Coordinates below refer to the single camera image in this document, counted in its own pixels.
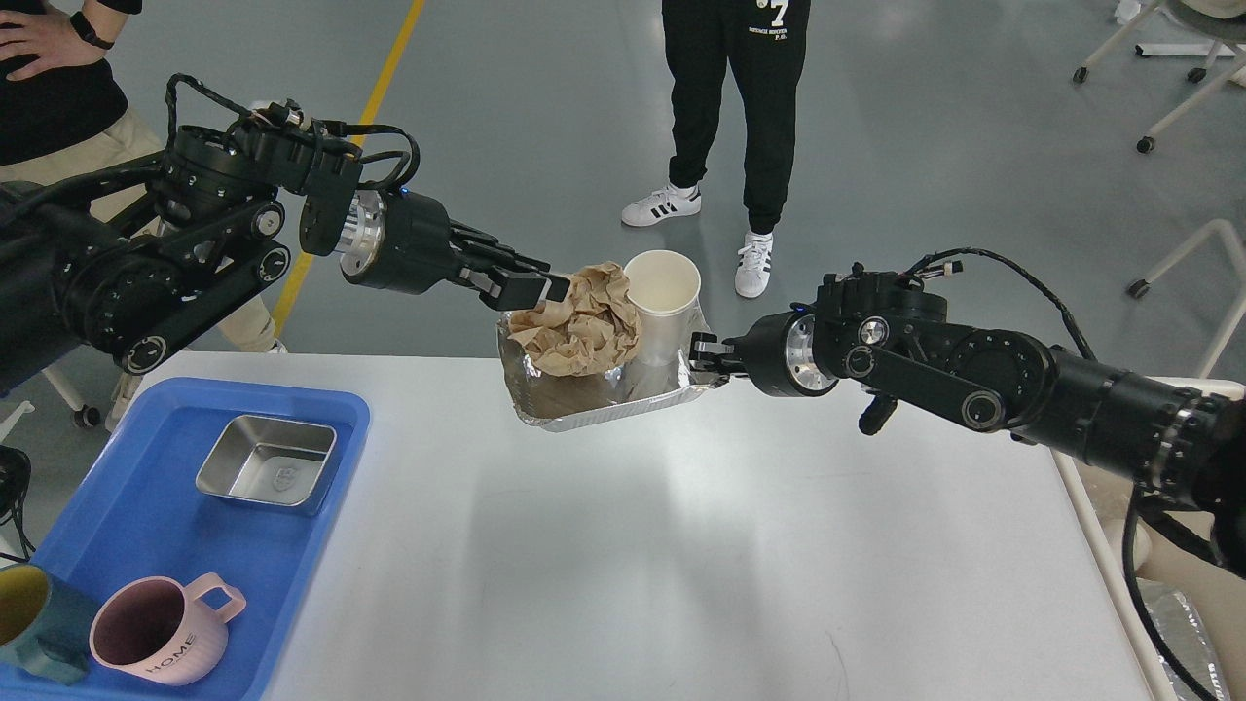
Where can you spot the teal mug in tray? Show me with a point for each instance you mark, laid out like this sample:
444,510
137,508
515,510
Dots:
45,624

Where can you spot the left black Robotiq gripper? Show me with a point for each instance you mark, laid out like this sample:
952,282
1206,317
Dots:
405,242

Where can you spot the brown paper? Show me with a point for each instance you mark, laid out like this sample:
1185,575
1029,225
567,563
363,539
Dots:
595,329

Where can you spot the blue plastic tray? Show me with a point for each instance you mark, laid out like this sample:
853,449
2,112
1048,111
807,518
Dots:
139,513

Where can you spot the square metal tin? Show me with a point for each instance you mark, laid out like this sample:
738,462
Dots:
271,463

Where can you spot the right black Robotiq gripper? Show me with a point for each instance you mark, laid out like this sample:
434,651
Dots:
776,354

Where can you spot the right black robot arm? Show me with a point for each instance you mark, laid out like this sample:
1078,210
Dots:
1181,449

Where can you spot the aluminium foil tray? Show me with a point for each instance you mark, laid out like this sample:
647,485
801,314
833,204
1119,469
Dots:
563,403

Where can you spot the cream paper cup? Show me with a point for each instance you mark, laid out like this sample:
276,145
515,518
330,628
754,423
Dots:
664,286

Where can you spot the beige plastic bin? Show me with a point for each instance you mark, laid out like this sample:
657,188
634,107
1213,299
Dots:
1099,500

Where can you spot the foil tray inside bin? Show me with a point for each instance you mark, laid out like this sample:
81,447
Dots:
1177,621

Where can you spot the person in khaki trousers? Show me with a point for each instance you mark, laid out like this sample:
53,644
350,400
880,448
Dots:
58,107

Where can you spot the pink HOME mug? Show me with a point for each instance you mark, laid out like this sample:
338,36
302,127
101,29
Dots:
165,632

